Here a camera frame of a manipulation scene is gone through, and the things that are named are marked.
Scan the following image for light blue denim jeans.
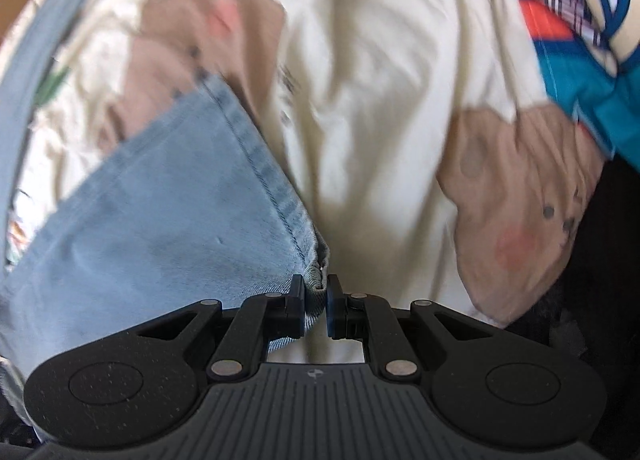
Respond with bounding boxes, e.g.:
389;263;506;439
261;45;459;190
1;0;329;449

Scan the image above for cream bear print bedsheet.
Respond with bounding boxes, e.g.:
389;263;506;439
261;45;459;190
0;0;616;366

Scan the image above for colourful patterned teal garment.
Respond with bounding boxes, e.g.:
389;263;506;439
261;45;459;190
520;0;639;166

